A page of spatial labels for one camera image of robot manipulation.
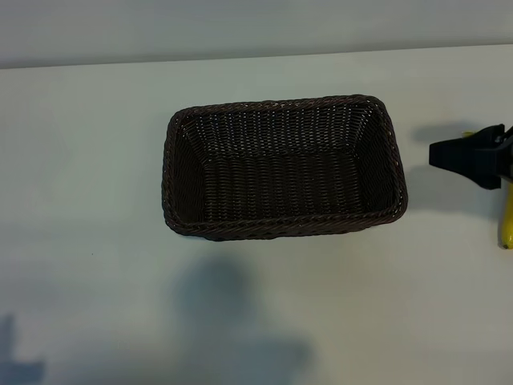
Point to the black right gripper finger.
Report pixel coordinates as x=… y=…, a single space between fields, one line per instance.
x=475 y=168
x=465 y=145

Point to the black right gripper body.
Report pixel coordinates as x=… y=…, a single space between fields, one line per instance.
x=508 y=156

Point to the yellow banana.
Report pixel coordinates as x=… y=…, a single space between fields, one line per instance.
x=508 y=228

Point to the dark brown wicker basket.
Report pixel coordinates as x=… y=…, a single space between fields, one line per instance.
x=280 y=172

